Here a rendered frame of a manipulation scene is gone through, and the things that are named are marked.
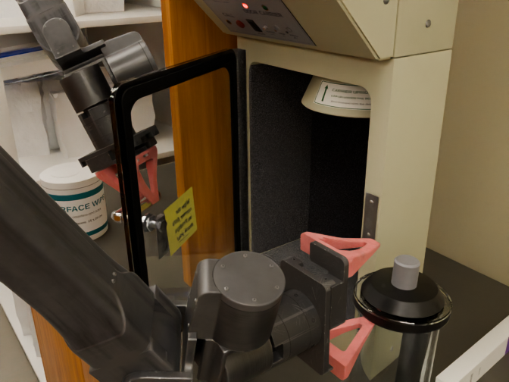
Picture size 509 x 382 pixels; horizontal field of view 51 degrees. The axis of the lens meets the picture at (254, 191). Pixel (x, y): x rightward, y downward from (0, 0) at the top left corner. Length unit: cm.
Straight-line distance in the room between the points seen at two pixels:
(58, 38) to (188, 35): 22
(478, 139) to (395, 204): 42
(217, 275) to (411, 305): 26
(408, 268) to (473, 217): 58
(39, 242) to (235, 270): 15
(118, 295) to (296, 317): 17
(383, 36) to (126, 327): 41
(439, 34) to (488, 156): 45
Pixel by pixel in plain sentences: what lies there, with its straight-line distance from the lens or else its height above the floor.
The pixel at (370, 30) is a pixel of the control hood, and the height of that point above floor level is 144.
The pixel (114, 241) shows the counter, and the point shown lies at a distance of 124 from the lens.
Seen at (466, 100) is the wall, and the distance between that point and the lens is 112.
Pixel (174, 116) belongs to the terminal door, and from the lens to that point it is 73.
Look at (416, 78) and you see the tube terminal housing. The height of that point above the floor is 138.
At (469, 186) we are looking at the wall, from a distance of 116.
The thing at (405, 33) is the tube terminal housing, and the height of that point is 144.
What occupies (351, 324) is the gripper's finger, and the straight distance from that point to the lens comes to 61.
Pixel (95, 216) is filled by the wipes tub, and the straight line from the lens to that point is 124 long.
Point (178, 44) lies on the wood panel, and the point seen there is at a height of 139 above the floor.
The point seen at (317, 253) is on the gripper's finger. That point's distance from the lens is 51.
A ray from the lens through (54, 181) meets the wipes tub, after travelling 121.
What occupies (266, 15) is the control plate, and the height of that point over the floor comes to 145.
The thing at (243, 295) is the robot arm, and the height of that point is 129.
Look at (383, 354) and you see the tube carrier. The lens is 63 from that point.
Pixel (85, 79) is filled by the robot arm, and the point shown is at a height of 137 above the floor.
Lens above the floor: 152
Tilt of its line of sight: 23 degrees down
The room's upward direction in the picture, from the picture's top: 1 degrees counter-clockwise
